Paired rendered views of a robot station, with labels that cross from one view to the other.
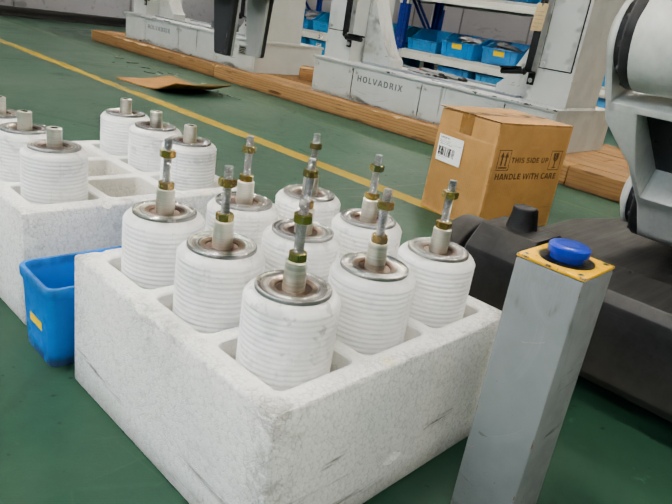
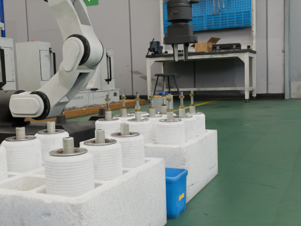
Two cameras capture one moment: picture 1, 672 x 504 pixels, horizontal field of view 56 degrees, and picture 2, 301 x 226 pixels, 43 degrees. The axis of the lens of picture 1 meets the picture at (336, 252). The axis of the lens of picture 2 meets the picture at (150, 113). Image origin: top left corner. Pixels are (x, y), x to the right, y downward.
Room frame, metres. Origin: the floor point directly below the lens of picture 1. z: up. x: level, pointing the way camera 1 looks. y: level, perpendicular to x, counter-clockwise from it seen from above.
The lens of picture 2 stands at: (1.15, 1.39, 0.39)
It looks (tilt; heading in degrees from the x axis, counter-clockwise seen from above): 5 degrees down; 252
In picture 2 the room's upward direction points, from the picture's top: 2 degrees counter-clockwise
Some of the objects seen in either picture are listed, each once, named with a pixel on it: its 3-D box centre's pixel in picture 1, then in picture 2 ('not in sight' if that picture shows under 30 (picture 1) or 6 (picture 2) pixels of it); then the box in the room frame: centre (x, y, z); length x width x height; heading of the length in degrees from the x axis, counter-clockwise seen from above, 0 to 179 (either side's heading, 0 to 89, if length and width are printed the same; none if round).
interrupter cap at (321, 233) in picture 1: (302, 231); (152, 116); (0.72, 0.04, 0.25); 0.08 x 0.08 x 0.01
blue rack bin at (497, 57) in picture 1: (512, 55); not in sight; (6.04, -1.30, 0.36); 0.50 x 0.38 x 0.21; 138
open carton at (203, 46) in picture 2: not in sight; (205, 45); (-1.56, -4.17, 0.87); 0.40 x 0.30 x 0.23; 124
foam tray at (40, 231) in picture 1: (94, 214); (62, 206); (1.09, 0.45, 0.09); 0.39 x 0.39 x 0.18; 48
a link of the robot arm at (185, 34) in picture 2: not in sight; (180, 26); (0.63, 0.12, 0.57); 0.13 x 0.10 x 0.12; 138
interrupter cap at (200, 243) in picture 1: (222, 245); (182, 116); (0.63, 0.12, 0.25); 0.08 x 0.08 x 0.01
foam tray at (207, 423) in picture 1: (287, 347); (153, 159); (0.72, 0.04, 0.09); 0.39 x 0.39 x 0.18; 48
